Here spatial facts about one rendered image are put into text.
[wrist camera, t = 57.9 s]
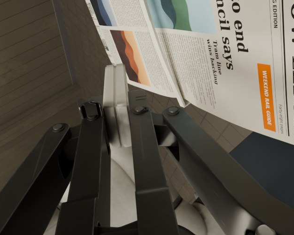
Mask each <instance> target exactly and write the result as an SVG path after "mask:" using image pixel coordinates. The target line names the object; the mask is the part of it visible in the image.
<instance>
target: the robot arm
mask: <svg viewBox="0 0 294 235"><path fill-rule="evenodd" d="M79 110H80V114H81V118H82V122H81V124H79V125H77V126H74V127H71V128H70V126H69V124H67V123H57V124H54V125H53V126H51V127H49V128H48V129H47V131H46V132H45V133H44V135H43V136H42V137H41V139H40V140H39V141H38V143H37V144H36V145H35V146H34V148H33V149H32V150H31V152H30V153H29V154H28V156H27V157H26V158H25V159H24V161H23V162H22V163H21V165H20V166H19V167H18V168H17V170H16V171H15V172H14V174H13V175H12V176H11V178H10V179H9V180H8V182H7V183H6V184H5V185H4V187H3V188H2V189H1V190H0V235H294V208H293V207H292V206H290V205H288V204H286V203H284V202H282V201H281V200H279V199H277V198H275V197H274V196H272V195H270V194H269V193H268V191H266V190H265V189H264V188H263V187H262V186H261V185H260V184H259V183H258V182H257V181H256V180H255V179H254V178H253V177H252V176H251V175H250V174H249V173H248V172H247V171H246V170H245V169H244V168H243V167H242V166H241V165H240V164H239V163H238V162H237V161H236V160H235V159H234V158H233V157H232V156H231V155H230V154H229V153H228V152H227V151H226V150H225V149H224V148H223V147H222V146H221V145H220V144H219V143H218V142H217V141H216V140H215V139H214V138H213V137H212V136H211V135H210V134H209V133H208V132H207V131H206V130H205V129H204V128H203V127H202V126H201V125H199V124H198V123H197V122H196V121H195V120H194V119H193V118H192V117H191V116H190V115H189V114H188V113H187V112H186V111H185V110H184V109H183V108H181V107H177V106H172V107H168V108H165V109H164V110H163V112H162V114H160V113H154V112H152V111H151V110H150V108H149V106H148V102H147V96H146V92H145V91H143V90H132V91H129V90H128V84H127V77H126V69H125V65H124V64H123V63H120V64H116V66H114V65H107V66H106V68H105V82H104V95H102V96H95V97H91V98H90V99H89V101H88V102H85V103H83V104H81V105H80V106H79ZM159 146H165V148H166V151H167V152H168V154H169V155H170V157H171V158H172V159H173V161H174V162H175V163H176V165H177V166H178V168H179V169H180V171H181V172H182V173H183V175H184V176H185V178H186V179H187V181H188V182H189V184H190V185H191V186H192V188H193V189H194V191H195V193H194V196H195V198H196V200H195V201H194V202H193V203H192V204H189V203H188V202H187V201H186V200H184V199H183V198H182V197H181V196H180V195H179V193H178V192H177V190H176V189H175V187H174V186H173V184H172V182H171V181H170V180H169V178H168V177H167V175H166V174H165V173H164V169H163V164H162V160H161V155H160V150H159Z"/></svg>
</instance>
